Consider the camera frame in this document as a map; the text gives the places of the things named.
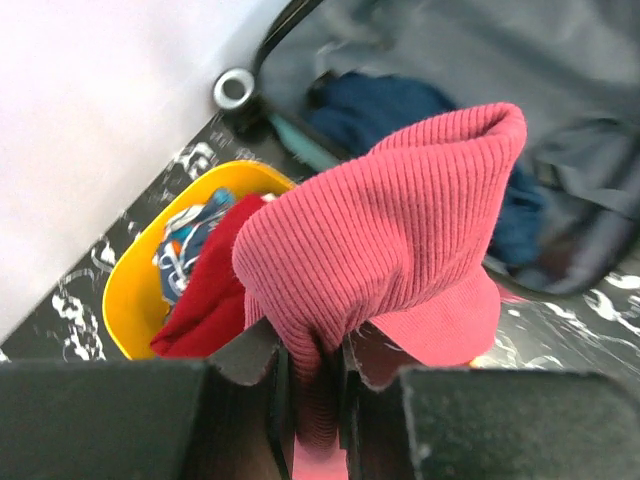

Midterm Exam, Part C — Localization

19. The red garment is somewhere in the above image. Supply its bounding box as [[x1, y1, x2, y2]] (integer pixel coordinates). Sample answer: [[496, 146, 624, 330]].
[[151, 194, 267, 358]]

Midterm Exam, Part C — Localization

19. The black marble pattern mat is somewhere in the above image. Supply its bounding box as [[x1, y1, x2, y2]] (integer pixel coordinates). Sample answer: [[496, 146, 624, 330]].
[[1, 117, 639, 382]]

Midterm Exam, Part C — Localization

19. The orange plastic basket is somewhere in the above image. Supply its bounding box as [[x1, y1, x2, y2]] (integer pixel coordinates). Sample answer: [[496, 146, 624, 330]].
[[102, 160, 295, 360]]

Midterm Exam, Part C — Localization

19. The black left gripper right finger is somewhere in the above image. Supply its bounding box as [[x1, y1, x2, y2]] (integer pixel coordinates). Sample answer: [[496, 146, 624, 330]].
[[339, 322, 415, 479]]

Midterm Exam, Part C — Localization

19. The colourful patterned cloth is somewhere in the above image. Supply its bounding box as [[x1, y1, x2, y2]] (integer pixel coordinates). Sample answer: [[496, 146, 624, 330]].
[[152, 187, 236, 307]]

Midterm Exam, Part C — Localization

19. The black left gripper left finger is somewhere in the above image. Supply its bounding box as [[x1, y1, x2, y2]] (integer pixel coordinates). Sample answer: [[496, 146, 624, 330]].
[[210, 319, 294, 479]]

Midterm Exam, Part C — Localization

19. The teal and pink kids suitcase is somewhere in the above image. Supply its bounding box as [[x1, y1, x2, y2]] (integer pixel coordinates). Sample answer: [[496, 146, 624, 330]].
[[212, 1, 639, 295]]

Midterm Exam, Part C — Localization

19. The navy blue garment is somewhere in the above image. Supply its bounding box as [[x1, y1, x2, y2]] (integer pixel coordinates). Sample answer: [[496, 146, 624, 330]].
[[306, 72, 545, 267]]

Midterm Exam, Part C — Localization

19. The pink ribbed garment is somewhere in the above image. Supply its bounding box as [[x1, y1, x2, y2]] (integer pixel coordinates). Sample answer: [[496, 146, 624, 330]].
[[232, 103, 527, 479]]

